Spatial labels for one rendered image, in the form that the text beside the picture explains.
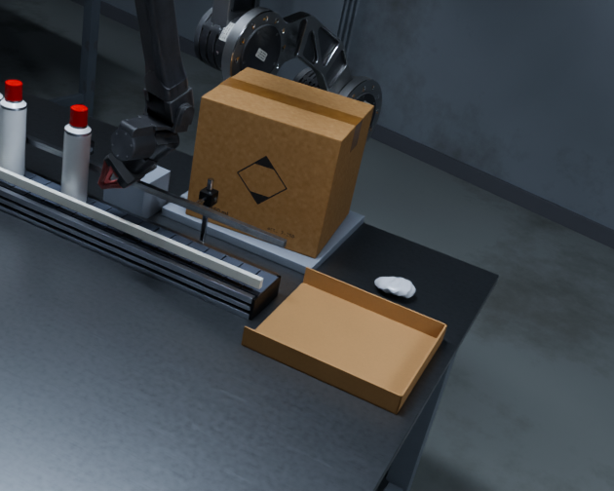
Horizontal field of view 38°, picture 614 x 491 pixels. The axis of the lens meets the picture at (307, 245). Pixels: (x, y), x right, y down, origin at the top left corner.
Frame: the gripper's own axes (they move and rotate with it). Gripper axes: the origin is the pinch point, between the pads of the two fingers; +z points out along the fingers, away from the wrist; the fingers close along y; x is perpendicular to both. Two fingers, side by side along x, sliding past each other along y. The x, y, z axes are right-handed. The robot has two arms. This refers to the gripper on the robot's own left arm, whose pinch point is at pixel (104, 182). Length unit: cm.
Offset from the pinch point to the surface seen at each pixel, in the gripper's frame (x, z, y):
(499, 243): 100, 40, -230
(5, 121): -21.1, 9.9, 2.8
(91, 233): 6.7, 4.9, 6.0
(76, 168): -5.4, 2.0, 2.1
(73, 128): -11.6, -3.1, 1.8
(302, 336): 44.2, -22.4, 4.2
